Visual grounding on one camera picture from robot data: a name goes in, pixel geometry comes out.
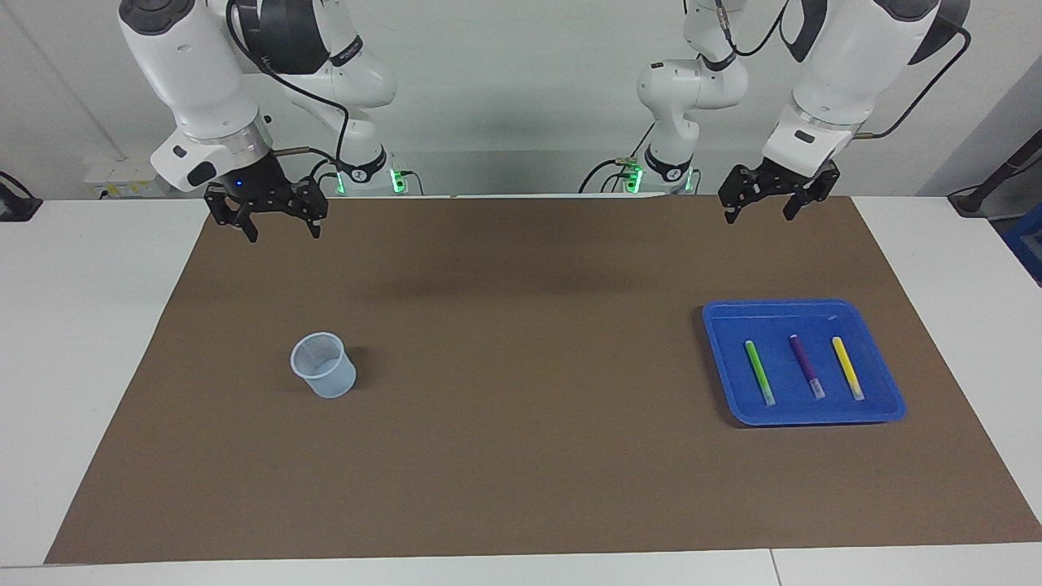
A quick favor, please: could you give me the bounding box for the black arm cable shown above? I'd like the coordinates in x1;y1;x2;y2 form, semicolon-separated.
684;0;972;139
225;0;351;184

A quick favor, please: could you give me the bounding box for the blue plastic tray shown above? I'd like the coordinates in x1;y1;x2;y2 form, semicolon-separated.
702;299;907;427

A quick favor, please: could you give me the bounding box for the black stand pole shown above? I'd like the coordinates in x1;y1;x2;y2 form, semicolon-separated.
948;129;1042;217

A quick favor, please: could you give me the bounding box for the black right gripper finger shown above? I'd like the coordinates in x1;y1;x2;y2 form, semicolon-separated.
204;183;261;243
289;179;331;239

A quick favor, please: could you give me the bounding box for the brown table mat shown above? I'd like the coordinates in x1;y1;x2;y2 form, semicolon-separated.
45;195;1042;564

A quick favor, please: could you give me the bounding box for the yellow pen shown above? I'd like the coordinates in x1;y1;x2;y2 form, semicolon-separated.
831;336;866;401

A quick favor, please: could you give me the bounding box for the green pen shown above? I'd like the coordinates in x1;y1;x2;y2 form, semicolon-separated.
745;340;777;406

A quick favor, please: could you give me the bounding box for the white power strip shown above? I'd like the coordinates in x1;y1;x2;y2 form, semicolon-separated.
84;159;176;199

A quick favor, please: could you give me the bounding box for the black base cable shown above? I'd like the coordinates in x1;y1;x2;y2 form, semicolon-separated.
580;122;656;194

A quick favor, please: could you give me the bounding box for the purple pen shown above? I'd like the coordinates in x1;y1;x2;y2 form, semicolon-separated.
789;334;826;400

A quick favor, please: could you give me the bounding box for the blue storage box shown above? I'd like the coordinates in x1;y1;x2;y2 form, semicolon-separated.
1000;203;1042;287

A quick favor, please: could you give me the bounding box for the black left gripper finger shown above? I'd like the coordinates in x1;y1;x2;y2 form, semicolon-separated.
718;165;762;225
783;163;841;221

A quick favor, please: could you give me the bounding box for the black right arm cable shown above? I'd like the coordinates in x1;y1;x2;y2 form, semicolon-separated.
225;0;351;184

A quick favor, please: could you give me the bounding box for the black clamp mount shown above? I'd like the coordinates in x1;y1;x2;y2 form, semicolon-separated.
0;171;43;222

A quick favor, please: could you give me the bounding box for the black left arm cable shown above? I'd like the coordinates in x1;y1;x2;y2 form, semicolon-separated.
684;0;972;139

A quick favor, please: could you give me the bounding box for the clear plastic cup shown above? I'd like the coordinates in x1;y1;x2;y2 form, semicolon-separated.
290;331;357;400

